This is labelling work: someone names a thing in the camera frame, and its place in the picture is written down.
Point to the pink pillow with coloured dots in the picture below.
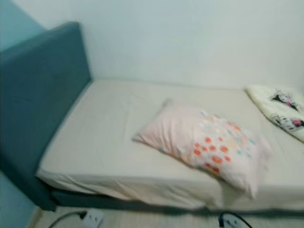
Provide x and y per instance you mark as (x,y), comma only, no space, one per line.
(175,135)

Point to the teal upholstered bed headboard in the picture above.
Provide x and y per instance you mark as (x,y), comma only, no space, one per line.
(42,99)

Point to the cream cartoon print quilt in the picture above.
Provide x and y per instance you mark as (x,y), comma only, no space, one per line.
(280,109)

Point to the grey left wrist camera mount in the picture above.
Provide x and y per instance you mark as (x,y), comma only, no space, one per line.
(93,218)

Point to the bed mattress with cream sheet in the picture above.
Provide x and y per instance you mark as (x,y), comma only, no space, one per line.
(109,137)

